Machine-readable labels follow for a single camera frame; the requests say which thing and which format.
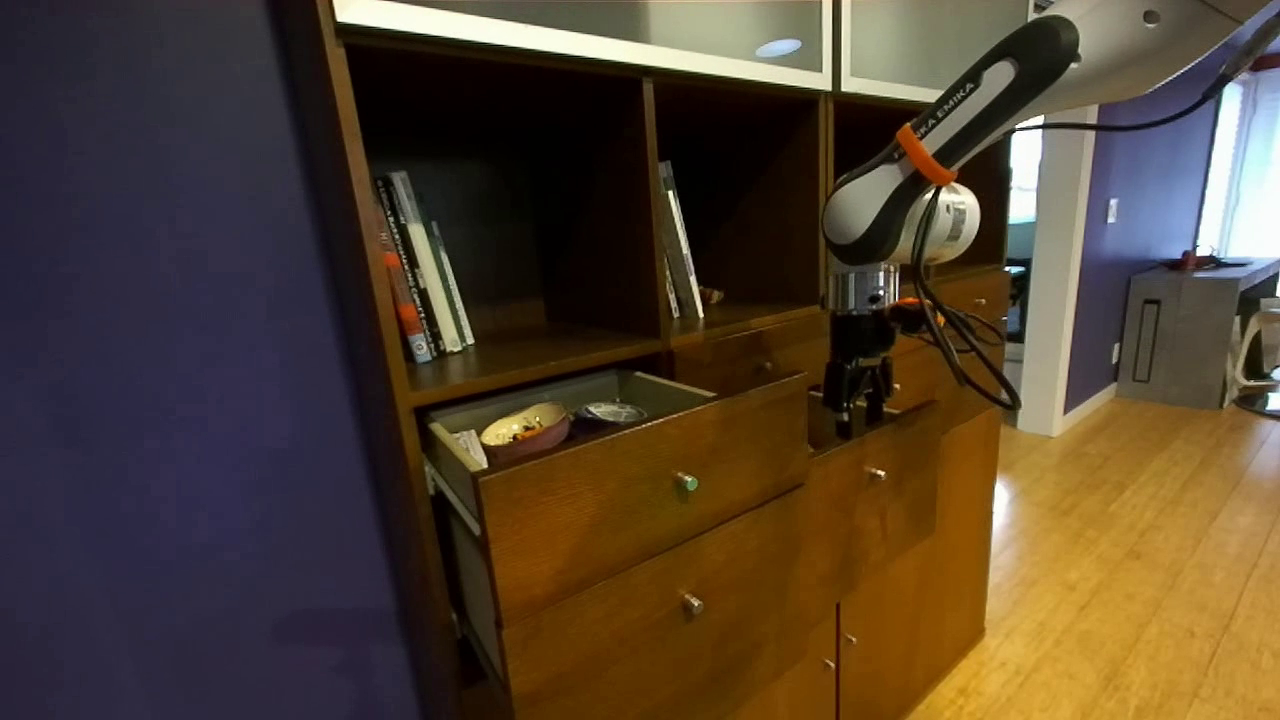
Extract wooden drawer holding bowls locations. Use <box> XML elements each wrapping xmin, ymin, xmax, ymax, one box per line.
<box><xmin>421</xmin><ymin>366</ymin><xmax>816</xmax><ymax>633</ymax></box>

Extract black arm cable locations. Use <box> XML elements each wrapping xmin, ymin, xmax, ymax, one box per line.
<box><xmin>904</xmin><ymin>13</ymin><xmax>1280</xmax><ymax>415</ymax></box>

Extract wooden drawer with knob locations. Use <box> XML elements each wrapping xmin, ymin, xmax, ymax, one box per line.
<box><xmin>802</xmin><ymin>394</ymin><xmax>942</xmax><ymax>567</ymax></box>
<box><xmin>915</xmin><ymin>261</ymin><xmax>1011</xmax><ymax>337</ymax></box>
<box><xmin>437</xmin><ymin>484</ymin><xmax>846</xmax><ymax>720</ymax></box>
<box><xmin>665</xmin><ymin>307</ymin><xmax>830</xmax><ymax>400</ymax></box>
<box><xmin>884</xmin><ymin>329</ymin><xmax>1007</xmax><ymax>418</ymax></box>

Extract brown wooden shelf cabinet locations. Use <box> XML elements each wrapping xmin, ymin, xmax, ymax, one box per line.
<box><xmin>270</xmin><ymin>0</ymin><xmax>1017</xmax><ymax>720</ymax></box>

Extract thin grey-green book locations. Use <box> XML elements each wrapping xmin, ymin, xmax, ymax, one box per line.
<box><xmin>428</xmin><ymin>217</ymin><xmax>478</xmax><ymax>351</ymax></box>

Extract dark book with red dots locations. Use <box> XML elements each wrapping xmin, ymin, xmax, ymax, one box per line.
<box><xmin>371</xmin><ymin>172</ymin><xmax>441</xmax><ymax>372</ymax></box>

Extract frosted glass cabinet door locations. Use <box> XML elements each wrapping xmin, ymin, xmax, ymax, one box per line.
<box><xmin>327</xmin><ymin>0</ymin><xmax>840</xmax><ymax>94</ymax></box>
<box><xmin>836</xmin><ymin>0</ymin><xmax>1041</xmax><ymax>108</ymax></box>

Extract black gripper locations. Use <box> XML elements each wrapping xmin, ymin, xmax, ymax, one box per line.
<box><xmin>820</xmin><ymin>307</ymin><xmax>899</xmax><ymax>445</ymax></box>

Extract small shallow dish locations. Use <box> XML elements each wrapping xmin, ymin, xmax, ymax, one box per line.
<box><xmin>573</xmin><ymin>394</ymin><xmax>650</xmax><ymax>432</ymax></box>

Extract grey side cabinet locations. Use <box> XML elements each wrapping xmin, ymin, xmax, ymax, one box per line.
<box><xmin>1114</xmin><ymin>257</ymin><xmax>1280</xmax><ymax>413</ymax></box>

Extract white item in drawer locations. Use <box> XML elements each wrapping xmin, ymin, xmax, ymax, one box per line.
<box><xmin>445</xmin><ymin>422</ymin><xmax>496</xmax><ymax>479</ymax></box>

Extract books on left shelf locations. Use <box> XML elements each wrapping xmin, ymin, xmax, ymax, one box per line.
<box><xmin>384</xmin><ymin>166</ymin><xmax>472</xmax><ymax>359</ymax></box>

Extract thin white book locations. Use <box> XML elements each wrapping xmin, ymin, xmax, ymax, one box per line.
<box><xmin>650</xmin><ymin>157</ymin><xmax>693</xmax><ymax>324</ymax></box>

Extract white chair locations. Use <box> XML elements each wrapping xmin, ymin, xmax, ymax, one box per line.
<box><xmin>1219</xmin><ymin>295</ymin><xmax>1280</xmax><ymax>418</ymax></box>

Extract bright window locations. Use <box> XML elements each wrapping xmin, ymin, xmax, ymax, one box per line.
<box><xmin>1191</xmin><ymin>73</ymin><xmax>1280</xmax><ymax>265</ymax></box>

